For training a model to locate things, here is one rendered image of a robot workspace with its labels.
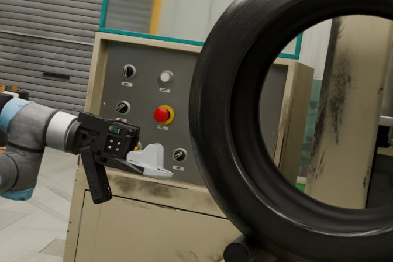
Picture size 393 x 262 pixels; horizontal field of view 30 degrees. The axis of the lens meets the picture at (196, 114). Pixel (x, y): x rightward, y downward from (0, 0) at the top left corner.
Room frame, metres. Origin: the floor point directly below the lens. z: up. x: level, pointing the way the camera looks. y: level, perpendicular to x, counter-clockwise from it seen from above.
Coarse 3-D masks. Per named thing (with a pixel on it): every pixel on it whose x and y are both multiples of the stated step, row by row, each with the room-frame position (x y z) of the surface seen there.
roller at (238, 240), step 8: (240, 240) 1.25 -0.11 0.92; (248, 240) 1.27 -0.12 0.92; (232, 248) 1.23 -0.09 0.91; (240, 248) 1.23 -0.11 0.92; (248, 248) 1.24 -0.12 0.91; (256, 248) 1.29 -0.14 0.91; (224, 256) 1.24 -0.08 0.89; (232, 256) 1.23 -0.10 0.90; (240, 256) 1.23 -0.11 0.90; (248, 256) 1.23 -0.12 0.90
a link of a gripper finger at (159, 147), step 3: (156, 144) 1.40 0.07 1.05; (159, 144) 1.40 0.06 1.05; (159, 147) 1.40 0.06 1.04; (162, 147) 1.40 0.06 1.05; (138, 150) 1.41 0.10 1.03; (141, 150) 1.41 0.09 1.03; (159, 150) 1.40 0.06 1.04; (162, 150) 1.40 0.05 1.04; (159, 153) 1.40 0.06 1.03; (162, 153) 1.40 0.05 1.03; (159, 156) 1.40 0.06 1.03; (162, 156) 1.40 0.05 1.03; (159, 159) 1.40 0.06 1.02; (162, 159) 1.40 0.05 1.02; (159, 162) 1.40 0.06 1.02; (162, 162) 1.39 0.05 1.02; (159, 165) 1.40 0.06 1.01; (162, 165) 1.39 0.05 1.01; (159, 168) 1.39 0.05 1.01; (162, 168) 1.39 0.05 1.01; (168, 171) 1.38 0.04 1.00
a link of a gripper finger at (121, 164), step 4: (108, 160) 1.36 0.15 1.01; (112, 160) 1.37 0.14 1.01; (116, 160) 1.36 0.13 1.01; (120, 160) 1.36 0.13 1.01; (124, 160) 1.37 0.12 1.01; (108, 164) 1.36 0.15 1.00; (112, 164) 1.36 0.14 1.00; (116, 164) 1.36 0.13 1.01; (120, 164) 1.35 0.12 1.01; (124, 164) 1.36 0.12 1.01; (128, 164) 1.36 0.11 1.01; (132, 164) 1.36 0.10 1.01; (120, 168) 1.35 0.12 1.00; (124, 168) 1.35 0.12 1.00; (128, 168) 1.35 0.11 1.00; (132, 168) 1.35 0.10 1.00; (136, 168) 1.36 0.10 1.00; (140, 168) 1.36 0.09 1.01; (132, 172) 1.35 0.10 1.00; (136, 172) 1.35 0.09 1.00; (140, 172) 1.36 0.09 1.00
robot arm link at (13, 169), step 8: (0, 160) 1.33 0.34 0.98; (8, 160) 1.36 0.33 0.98; (0, 168) 1.32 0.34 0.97; (8, 168) 1.34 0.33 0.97; (16, 168) 1.37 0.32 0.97; (0, 176) 1.31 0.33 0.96; (8, 176) 1.34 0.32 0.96; (16, 176) 1.37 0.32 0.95; (0, 184) 1.31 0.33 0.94; (8, 184) 1.35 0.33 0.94; (0, 192) 1.36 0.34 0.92
